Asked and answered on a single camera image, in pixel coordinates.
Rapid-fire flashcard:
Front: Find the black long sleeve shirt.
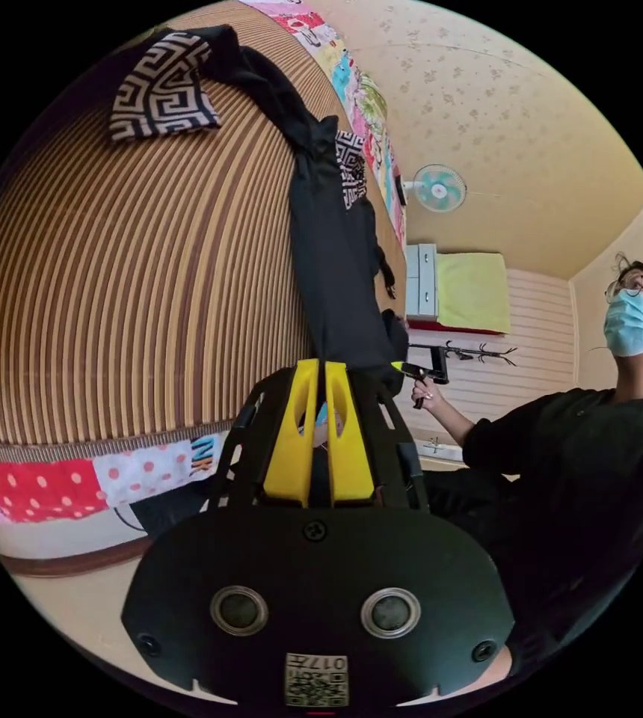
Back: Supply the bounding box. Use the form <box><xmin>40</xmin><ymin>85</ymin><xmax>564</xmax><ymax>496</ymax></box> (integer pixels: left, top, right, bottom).
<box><xmin>109</xmin><ymin>24</ymin><xmax>410</xmax><ymax>406</ymax></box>

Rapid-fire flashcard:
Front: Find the person's right forearm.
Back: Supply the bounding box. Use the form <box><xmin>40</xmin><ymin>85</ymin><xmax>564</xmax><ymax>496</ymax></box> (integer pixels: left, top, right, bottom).
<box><xmin>436</xmin><ymin>401</ymin><xmax>478</xmax><ymax>449</ymax></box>

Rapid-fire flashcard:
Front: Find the white drawer cupboard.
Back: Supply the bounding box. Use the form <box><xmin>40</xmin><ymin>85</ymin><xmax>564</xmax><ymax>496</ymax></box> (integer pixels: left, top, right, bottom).
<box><xmin>404</xmin><ymin>243</ymin><xmax>441</xmax><ymax>319</ymax></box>

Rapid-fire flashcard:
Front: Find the white and teal wall fan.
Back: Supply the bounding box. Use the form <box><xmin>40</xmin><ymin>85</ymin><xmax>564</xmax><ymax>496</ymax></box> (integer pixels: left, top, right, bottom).
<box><xmin>401</xmin><ymin>163</ymin><xmax>469</xmax><ymax>214</ymax></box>

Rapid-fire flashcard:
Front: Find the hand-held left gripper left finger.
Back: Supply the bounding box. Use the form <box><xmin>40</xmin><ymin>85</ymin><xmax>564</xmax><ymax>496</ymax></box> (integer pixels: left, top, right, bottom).
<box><xmin>262</xmin><ymin>358</ymin><xmax>320</xmax><ymax>502</ymax></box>

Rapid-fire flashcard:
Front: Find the bed with striped woven mat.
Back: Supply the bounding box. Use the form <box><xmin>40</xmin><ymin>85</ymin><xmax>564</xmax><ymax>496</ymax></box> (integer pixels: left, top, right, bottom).
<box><xmin>0</xmin><ymin>0</ymin><xmax>412</xmax><ymax>579</ymax></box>

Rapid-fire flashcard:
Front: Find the person's left forearm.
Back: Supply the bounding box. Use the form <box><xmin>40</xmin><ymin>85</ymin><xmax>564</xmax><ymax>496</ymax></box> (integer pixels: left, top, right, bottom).
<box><xmin>481</xmin><ymin>643</ymin><xmax>517</xmax><ymax>689</ymax></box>

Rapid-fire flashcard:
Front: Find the person's right hand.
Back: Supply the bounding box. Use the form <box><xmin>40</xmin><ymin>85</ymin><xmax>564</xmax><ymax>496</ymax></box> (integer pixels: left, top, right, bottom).
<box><xmin>410</xmin><ymin>380</ymin><xmax>452</xmax><ymax>420</ymax></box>

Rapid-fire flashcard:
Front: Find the person's body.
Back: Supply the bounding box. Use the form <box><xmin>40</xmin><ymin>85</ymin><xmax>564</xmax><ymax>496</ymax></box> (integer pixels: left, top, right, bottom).
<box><xmin>425</xmin><ymin>252</ymin><xmax>643</xmax><ymax>683</ymax></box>

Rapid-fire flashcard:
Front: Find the black coat rack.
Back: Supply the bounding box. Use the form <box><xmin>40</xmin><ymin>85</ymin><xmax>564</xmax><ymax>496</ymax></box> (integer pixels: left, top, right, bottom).
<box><xmin>446</xmin><ymin>340</ymin><xmax>520</xmax><ymax>369</ymax></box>

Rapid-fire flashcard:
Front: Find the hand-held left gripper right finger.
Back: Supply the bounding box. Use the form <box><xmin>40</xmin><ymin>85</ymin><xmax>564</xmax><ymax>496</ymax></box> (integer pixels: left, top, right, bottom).
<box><xmin>324</xmin><ymin>361</ymin><xmax>375</xmax><ymax>503</ymax></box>

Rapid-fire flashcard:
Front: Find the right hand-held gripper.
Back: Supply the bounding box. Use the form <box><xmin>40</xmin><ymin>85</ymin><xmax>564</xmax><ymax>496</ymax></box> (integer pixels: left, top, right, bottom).
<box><xmin>390</xmin><ymin>361</ymin><xmax>441</xmax><ymax>411</ymax></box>

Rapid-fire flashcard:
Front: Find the yellow-green cloth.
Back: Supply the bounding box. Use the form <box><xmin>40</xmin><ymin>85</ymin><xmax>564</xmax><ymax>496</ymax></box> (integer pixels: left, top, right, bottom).
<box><xmin>436</xmin><ymin>251</ymin><xmax>513</xmax><ymax>337</ymax></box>

